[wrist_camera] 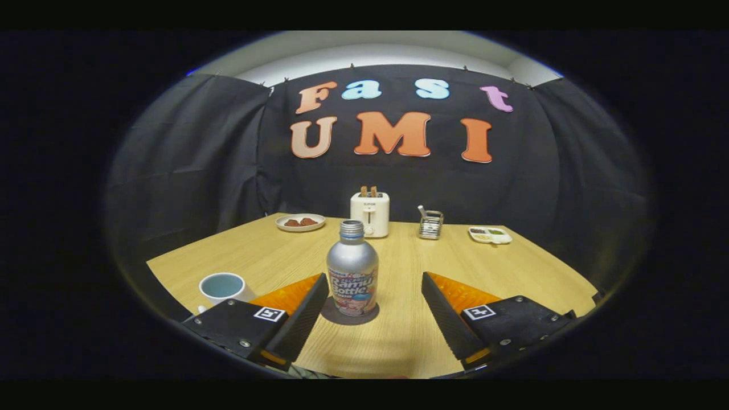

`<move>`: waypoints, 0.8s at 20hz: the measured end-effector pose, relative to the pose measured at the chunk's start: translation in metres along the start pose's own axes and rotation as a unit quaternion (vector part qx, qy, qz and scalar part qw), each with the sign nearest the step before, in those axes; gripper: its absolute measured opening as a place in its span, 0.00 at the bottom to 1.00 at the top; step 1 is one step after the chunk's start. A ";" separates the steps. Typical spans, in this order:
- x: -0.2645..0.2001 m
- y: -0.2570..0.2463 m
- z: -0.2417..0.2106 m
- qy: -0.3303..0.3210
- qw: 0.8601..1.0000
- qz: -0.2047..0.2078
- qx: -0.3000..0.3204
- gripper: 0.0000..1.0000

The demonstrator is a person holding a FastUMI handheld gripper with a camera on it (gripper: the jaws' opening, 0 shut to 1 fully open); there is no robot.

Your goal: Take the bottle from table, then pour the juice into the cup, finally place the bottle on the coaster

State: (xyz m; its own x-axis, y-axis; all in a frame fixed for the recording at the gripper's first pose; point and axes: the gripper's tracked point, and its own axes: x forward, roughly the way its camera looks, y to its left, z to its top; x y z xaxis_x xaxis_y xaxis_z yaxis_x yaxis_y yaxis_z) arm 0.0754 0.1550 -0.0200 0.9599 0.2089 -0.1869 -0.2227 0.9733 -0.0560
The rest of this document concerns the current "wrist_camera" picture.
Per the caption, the white divided tray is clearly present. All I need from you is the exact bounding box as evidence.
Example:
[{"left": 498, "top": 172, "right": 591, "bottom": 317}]
[{"left": 468, "top": 226, "right": 513, "bottom": 245}]

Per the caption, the round white plate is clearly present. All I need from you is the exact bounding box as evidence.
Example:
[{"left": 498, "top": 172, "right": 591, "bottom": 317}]
[{"left": 276, "top": 214, "right": 326, "bottom": 232}]

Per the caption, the silver juice bottle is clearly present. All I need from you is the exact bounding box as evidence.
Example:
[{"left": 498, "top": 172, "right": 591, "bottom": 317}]
[{"left": 326, "top": 219, "right": 379, "bottom": 317}]

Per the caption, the wooden table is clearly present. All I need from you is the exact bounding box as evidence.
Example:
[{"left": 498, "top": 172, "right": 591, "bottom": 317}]
[{"left": 146, "top": 213, "right": 599, "bottom": 379}]

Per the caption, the white cup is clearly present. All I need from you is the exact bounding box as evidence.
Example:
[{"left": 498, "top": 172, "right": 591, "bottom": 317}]
[{"left": 198, "top": 272, "right": 257, "bottom": 314}]

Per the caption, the white toaster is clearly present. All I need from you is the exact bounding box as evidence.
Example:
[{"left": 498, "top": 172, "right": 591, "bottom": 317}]
[{"left": 350, "top": 192, "right": 391, "bottom": 239}]

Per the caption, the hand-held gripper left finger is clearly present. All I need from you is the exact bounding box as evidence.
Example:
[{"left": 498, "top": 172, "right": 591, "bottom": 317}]
[{"left": 182, "top": 272, "right": 331, "bottom": 372}]

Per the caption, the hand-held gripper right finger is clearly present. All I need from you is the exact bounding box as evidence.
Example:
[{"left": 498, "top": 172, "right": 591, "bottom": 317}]
[{"left": 421, "top": 272, "right": 576, "bottom": 371}]

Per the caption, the metal wire cutlery holder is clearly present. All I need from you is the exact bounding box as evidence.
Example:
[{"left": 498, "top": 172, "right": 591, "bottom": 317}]
[{"left": 419, "top": 210, "right": 444, "bottom": 240}]

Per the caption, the dark round coaster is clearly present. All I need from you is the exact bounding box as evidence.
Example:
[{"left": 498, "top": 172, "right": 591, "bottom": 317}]
[{"left": 320, "top": 296, "right": 380, "bottom": 326}]

